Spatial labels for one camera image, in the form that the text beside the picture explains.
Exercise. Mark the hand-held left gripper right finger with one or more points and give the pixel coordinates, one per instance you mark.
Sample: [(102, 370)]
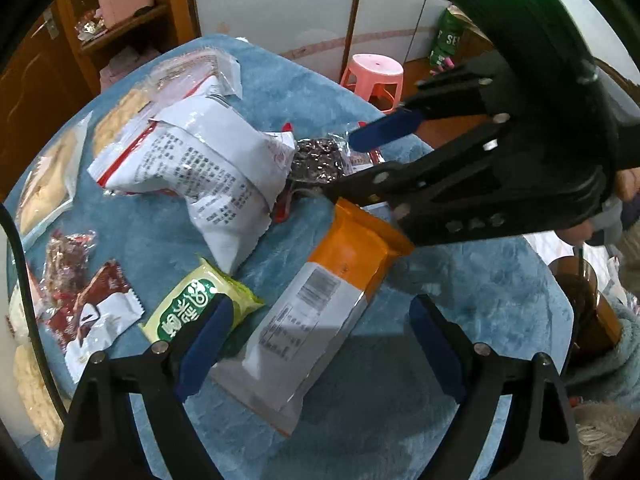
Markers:
[(440, 345)]

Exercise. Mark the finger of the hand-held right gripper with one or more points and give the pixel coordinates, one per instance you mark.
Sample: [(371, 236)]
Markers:
[(400, 175), (385, 127)]

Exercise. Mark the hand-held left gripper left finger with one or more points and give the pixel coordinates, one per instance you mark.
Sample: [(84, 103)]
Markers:
[(202, 340)]

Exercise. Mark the green yellow snack packet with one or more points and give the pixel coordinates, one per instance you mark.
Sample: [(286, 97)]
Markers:
[(185, 305)]

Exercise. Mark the dark dried fruit packet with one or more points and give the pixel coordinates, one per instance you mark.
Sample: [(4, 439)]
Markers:
[(317, 160)]

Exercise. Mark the red-brown and white packet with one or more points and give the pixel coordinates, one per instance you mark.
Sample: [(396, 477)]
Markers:
[(102, 310)]

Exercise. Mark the orange and white packet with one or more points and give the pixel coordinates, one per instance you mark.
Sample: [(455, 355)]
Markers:
[(320, 310)]

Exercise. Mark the clear rice cracker packet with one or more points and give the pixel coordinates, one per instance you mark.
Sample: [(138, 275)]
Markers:
[(50, 180), (17, 310), (35, 395), (120, 120)]

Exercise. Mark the person's right hand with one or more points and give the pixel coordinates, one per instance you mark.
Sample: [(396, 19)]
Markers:
[(630, 185)]

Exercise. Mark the pink plastic stool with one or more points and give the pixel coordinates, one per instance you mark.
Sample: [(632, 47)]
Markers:
[(374, 75)]

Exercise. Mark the blue plush blanket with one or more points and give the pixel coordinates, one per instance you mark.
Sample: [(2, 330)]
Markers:
[(300, 90)]

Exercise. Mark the green printed bag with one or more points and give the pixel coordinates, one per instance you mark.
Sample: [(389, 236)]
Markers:
[(445, 40)]

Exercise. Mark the small red packet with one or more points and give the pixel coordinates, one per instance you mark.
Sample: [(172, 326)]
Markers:
[(282, 205)]

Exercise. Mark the brown plastic container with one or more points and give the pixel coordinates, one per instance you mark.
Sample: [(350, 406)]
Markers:
[(585, 315)]

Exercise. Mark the light sliding wardrobe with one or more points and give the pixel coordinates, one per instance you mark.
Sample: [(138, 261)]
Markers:
[(300, 5)]

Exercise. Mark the clear red jerky packet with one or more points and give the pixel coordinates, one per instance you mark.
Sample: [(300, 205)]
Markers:
[(65, 265)]

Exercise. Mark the large white snack bag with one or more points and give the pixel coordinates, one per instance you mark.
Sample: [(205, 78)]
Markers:
[(210, 170)]

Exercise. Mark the teal fleece cloth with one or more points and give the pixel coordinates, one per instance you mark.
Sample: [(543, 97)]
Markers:
[(615, 355)]

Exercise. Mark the clear pink snack packet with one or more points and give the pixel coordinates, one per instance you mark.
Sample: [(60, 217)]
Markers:
[(200, 72)]

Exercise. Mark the pink folded cloth stack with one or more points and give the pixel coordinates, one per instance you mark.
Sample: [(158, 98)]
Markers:
[(127, 65)]

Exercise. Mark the wooden cabinet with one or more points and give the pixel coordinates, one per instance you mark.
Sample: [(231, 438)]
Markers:
[(30, 85)]

